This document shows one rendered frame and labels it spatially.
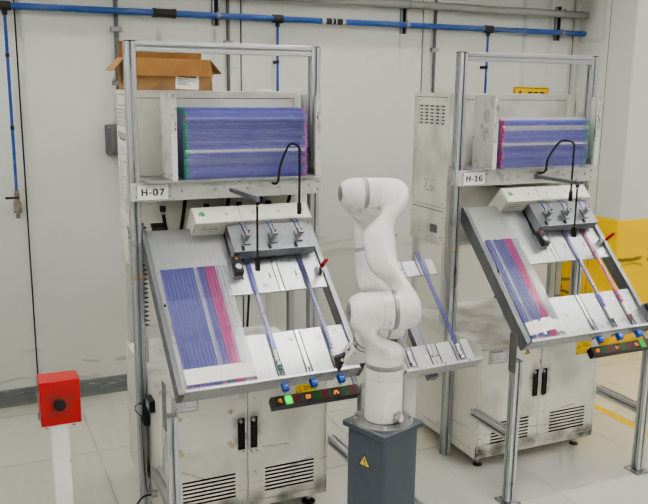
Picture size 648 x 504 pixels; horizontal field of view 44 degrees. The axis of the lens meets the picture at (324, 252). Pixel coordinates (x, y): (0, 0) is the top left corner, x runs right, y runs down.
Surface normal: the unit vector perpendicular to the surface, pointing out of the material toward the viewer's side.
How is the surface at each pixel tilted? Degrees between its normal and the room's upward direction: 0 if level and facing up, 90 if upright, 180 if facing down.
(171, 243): 42
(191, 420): 90
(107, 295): 90
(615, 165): 90
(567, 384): 90
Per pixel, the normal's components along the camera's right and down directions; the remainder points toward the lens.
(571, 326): 0.29, -0.57
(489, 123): -0.91, 0.07
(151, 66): 0.45, 0.02
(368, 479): -0.72, 0.13
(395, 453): 0.69, 0.15
